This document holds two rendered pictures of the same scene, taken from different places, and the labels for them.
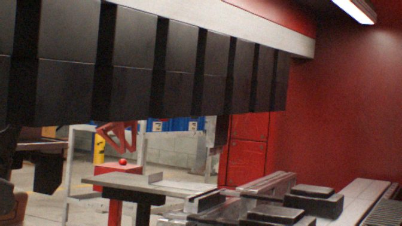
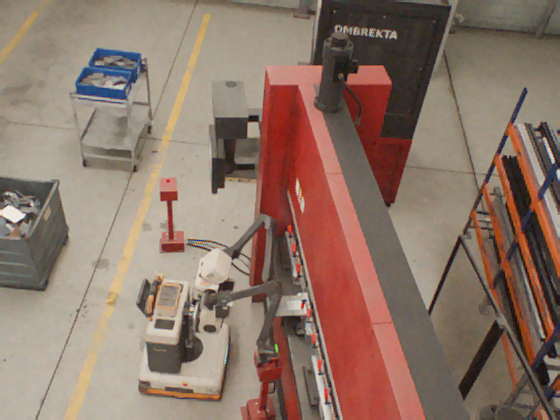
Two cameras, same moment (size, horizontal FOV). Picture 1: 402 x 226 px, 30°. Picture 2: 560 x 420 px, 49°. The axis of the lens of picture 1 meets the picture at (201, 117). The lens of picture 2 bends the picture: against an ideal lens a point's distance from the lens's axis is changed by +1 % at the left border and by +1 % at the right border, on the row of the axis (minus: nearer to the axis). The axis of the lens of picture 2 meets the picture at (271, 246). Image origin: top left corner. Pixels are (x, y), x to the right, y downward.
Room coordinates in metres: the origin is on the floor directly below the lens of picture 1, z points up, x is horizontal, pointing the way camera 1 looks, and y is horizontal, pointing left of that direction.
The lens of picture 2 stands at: (-0.61, 1.66, 4.43)
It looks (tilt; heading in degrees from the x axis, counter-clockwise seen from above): 45 degrees down; 329
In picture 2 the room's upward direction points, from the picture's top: 6 degrees clockwise
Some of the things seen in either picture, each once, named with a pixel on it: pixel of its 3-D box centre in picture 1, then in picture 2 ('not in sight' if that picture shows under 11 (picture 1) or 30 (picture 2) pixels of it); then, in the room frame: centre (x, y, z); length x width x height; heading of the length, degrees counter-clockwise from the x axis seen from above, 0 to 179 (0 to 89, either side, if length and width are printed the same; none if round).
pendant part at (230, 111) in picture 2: not in sight; (228, 144); (3.03, 0.02, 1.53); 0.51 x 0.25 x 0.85; 160
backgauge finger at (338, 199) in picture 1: (279, 195); not in sight; (1.64, -0.18, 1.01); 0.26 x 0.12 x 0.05; 72
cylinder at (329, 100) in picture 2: not in sight; (340, 77); (2.15, -0.33, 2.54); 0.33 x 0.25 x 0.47; 162
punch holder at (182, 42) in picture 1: (158, 69); (319, 324); (1.34, 0.08, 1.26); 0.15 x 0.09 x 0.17; 162
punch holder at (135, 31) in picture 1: (108, 63); (325, 349); (1.15, 0.15, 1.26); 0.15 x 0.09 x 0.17; 162
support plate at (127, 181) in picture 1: (150, 183); (285, 306); (1.74, 0.10, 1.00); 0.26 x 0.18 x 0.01; 72
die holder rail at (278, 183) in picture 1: (267, 195); (292, 257); (2.21, -0.21, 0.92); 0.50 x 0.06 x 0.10; 162
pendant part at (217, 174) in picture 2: not in sight; (217, 158); (3.01, 0.12, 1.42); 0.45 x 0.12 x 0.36; 160
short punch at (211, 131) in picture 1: (217, 133); not in sight; (1.69, -0.04, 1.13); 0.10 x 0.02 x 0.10; 162
